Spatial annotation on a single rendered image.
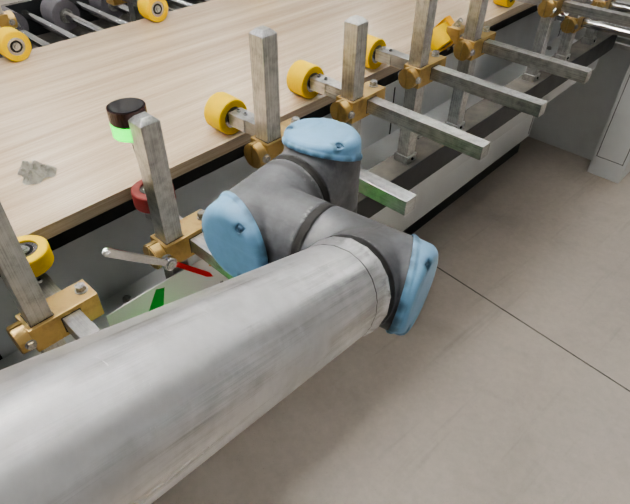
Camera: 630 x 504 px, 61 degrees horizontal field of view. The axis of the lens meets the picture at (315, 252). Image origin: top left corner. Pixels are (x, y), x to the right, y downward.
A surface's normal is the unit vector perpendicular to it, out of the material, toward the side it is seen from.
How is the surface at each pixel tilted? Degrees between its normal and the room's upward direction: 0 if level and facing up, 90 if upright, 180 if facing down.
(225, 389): 59
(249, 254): 90
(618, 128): 90
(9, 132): 0
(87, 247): 90
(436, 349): 0
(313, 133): 6
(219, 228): 90
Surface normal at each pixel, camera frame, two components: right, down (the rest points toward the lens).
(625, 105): -0.69, 0.47
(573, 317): 0.01, -0.75
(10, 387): 0.21, -0.91
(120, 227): 0.73, 0.46
